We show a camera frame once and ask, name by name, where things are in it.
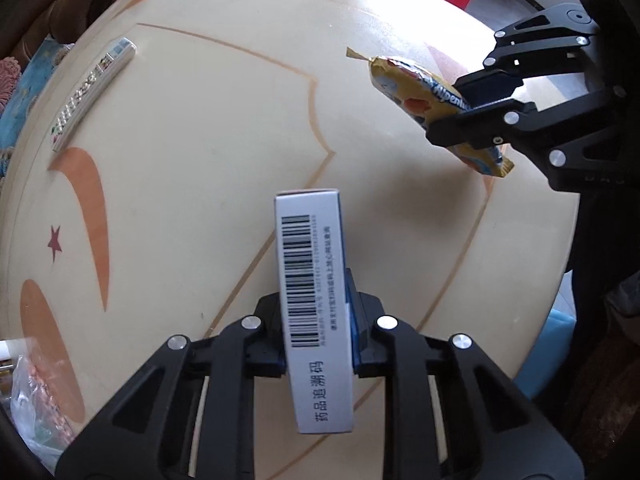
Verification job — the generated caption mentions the clear plastic bag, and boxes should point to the clear plastic bag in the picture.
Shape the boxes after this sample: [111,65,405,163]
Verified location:
[10,356,75,470]

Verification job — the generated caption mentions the yellow candy wrapper bag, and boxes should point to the yellow candy wrapper bag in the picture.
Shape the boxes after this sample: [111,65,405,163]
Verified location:
[346,48,514,178]

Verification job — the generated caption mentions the blue trash bin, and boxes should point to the blue trash bin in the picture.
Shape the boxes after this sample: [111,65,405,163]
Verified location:
[513,309,576,400]

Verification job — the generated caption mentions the pink round pillow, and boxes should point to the pink round pillow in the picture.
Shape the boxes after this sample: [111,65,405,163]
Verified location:
[0,56,22,114]

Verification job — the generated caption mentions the blue white medicine box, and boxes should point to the blue white medicine box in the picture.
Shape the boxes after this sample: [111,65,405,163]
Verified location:
[274,190,354,434]

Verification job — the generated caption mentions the white remote control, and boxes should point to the white remote control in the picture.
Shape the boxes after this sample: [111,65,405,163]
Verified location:
[48,37,137,153]

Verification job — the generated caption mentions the blue floral seat cushion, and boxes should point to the blue floral seat cushion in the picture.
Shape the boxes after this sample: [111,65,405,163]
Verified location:
[1,37,74,180]

